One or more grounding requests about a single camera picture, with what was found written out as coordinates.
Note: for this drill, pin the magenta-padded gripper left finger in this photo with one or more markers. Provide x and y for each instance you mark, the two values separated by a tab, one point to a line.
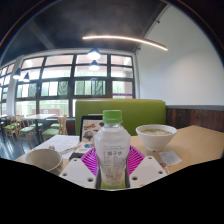
78	171

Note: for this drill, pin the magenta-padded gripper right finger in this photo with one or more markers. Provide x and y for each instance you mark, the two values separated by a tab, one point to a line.
148	170

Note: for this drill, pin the clear green-capped drink bottle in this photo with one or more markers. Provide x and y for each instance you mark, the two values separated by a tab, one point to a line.
111	150

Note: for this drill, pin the small white paper card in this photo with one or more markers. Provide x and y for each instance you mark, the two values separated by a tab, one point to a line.
170	157

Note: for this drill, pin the white ceramic bowl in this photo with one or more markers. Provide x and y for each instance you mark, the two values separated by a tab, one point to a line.
156	138

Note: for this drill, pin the white paper sheet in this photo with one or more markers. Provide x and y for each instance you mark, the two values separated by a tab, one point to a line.
61	141

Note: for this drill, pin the beige cup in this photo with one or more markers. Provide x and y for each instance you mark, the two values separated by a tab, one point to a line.
43	159

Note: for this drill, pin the black laptop with stickers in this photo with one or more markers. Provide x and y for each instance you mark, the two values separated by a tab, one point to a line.
88	130

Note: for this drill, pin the group of green-seated wooden chairs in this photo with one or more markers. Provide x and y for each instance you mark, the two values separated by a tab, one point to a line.
50	131

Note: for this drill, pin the green upholstered bench backrest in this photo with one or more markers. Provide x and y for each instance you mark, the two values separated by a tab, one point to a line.
143	113

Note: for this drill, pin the light wooden dining table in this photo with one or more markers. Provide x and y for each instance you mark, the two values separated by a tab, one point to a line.
40	116

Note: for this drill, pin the group of pendant lamps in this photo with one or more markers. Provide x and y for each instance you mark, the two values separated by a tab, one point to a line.
93	55

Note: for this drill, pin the curved linear ceiling light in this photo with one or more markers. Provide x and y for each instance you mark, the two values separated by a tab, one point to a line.
126	39

